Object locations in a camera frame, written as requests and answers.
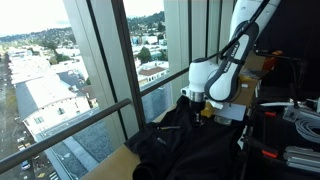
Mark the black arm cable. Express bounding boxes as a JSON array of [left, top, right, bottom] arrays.
[[198, 0, 272, 64]]

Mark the aluminium extrusion rail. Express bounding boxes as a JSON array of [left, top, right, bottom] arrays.
[[283, 145, 320, 174]]

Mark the metal window handrail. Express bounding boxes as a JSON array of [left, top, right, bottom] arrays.
[[0, 51, 223, 176]]

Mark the red-handled black clamp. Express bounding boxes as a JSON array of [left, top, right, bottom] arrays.
[[240, 133, 280, 160], [248, 107, 278, 118]]

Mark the black zip jumper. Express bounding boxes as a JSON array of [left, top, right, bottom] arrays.
[[124, 95, 249, 180]]

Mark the orange chair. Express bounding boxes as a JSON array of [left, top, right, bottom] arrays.
[[263, 49, 284, 73]]

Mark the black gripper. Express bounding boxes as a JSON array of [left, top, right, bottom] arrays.
[[189, 100, 206, 127]]

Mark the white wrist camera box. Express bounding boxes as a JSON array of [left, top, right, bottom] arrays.
[[180, 85, 193, 98]]

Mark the metal corner bracket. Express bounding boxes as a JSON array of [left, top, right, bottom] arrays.
[[282, 105, 302, 123]]

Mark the grey cable coil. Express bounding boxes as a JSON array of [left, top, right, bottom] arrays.
[[294, 117, 320, 145]]

